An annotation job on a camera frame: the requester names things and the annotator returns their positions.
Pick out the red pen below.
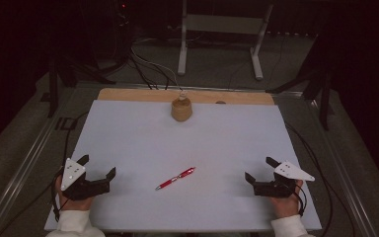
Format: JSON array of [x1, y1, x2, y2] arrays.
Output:
[[154, 166, 197, 192]]

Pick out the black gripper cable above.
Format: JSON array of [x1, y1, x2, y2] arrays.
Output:
[[283, 120, 357, 237], [0, 111, 91, 237]]

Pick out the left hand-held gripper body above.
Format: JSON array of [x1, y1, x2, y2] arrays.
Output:
[[60, 158, 112, 201]]

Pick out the white metal stand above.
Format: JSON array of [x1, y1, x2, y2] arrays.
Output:
[[177, 0, 274, 81]]

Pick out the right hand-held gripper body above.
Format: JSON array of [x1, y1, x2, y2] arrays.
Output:
[[253, 161, 316, 198]]

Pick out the aluminium floor rail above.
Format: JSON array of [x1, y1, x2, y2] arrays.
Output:
[[304, 97, 379, 237], [0, 83, 90, 237]]

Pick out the black floor cables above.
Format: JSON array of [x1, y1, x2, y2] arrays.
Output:
[[127, 48, 180, 91]]

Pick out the black tripod stand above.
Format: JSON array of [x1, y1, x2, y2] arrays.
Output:
[[265, 31, 335, 131], [46, 53, 116, 119]]

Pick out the dark equipment rack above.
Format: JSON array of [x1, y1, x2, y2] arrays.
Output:
[[87, 0, 134, 68]]

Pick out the white cable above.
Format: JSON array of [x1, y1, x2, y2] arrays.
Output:
[[130, 48, 184, 92]]

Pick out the person's left hand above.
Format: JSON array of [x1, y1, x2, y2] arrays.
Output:
[[54, 175, 95, 212]]

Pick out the wooden pen holder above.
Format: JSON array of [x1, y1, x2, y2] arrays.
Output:
[[170, 97, 193, 123]]

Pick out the person's right hand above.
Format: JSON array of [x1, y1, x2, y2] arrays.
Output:
[[268, 179, 306, 219]]

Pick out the white table mat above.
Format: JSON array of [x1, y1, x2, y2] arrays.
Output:
[[43, 99, 323, 232]]

